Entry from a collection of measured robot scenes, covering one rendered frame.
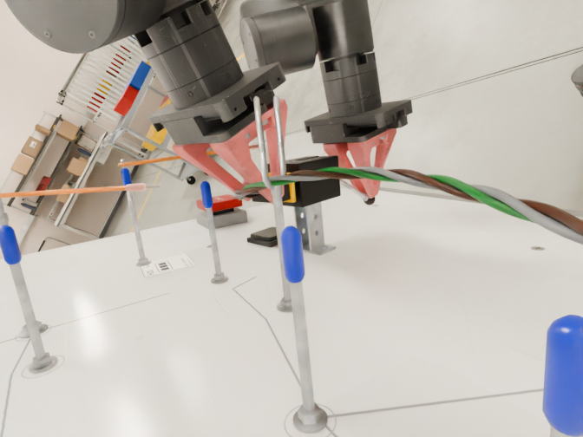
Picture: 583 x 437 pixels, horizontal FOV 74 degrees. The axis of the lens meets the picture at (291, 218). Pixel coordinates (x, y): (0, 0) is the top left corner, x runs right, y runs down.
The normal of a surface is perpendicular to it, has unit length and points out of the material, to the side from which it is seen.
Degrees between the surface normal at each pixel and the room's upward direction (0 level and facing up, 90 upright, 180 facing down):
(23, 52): 90
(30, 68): 90
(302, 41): 89
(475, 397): 54
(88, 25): 74
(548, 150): 0
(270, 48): 84
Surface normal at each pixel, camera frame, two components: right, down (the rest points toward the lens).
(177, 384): -0.10, -0.97
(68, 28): -0.13, 0.57
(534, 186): -0.75, -0.41
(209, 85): 0.27, 0.41
